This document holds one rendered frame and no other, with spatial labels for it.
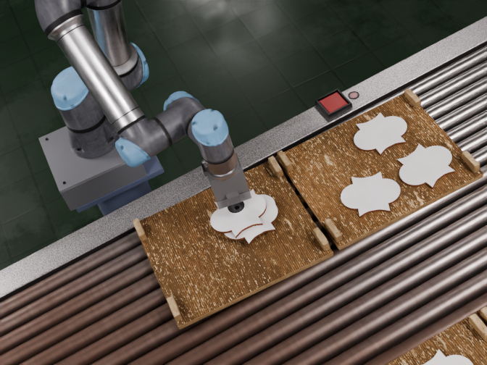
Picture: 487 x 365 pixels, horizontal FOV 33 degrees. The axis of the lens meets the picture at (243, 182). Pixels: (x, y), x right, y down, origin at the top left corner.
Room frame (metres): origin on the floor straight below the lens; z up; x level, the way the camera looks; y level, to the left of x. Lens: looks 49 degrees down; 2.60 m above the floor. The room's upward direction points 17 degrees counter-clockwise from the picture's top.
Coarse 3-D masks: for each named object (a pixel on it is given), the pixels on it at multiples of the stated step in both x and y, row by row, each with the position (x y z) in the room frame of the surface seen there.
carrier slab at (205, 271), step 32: (256, 192) 1.38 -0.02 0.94; (288, 192) 1.34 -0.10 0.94; (160, 224) 1.37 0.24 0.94; (192, 224) 1.34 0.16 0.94; (288, 224) 1.25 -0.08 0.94; (160, 256) 1.27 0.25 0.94; (192, 256) 1.24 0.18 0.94; (224, 256) 1.21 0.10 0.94; (256, 256) 1.18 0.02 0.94; (288, 256) 1.15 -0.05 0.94; (320, 256) 1.12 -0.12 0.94; (192, 288) 1.15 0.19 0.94; (224, 288) 1.12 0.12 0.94; (256, 288) 1.09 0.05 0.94; (192, 320) 1.06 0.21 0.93
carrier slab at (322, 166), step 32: (352, 128) 1.49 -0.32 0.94; (416, 128) 1.42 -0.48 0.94; (320, 160) 1.41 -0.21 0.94; (352, 160) 1.38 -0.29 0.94; (384, 160) 1.35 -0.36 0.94; (320, 192) 1.31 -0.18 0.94; (416, 192) 1.22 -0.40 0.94; (448, 192) 1.20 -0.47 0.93; (352, 224) 1.19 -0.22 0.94; (384, 224) 1.16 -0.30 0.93
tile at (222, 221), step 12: (216, 204) 1.35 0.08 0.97; (252, 204) 1.31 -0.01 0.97; (264, 204) 1.30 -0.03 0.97; (216, 216) 1.31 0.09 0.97; (228, 216) 1.30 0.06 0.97; (240, 216) 1.29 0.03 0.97; (252, 216) 1.28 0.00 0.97; (216, 228) 1.28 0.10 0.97; (228, 228) 1.26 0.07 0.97; (240, 228) 1.25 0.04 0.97
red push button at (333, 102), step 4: (336, 92) 1.64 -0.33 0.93; (328, 96) 1.64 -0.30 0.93; (332, 96) 1.63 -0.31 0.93; (336, 96) 1.63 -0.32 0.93; (340, 96) 1.62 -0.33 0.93; (324, 100) 1.63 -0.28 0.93; (328, 100) 1.62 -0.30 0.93; (332, 100) 1.62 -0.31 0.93; (336, 100) 1.61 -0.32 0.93; (340, 100) 1.61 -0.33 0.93; (344, 100) 1.61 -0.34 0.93; (324, 104) 1.61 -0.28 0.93; (328, 104) 1.61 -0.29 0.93; (332, 104) 1.60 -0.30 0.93; (336, 104) 1.60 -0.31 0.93; (340, 104) 1.59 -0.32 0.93; (344, 104) 1.59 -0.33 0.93; (328, 108) 1.59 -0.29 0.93; (332, 108) 1.59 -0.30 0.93; (336, 108) 1.58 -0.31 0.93; (328, 112) 1.58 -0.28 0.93
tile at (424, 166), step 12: (408, 156) 1.33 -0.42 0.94; (420, 156) 1.32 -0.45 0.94; (432, 156) 1.31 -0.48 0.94; (444, 156) 1.30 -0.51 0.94; (408, 168) 1.30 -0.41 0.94; (420, 168) 1.28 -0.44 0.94; (432, 168) 1.27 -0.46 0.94; (444, 168) 1.26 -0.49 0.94; (408, 180) 1.26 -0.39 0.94; (420, 180) 1.25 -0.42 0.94; (432, 180) 1.24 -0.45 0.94
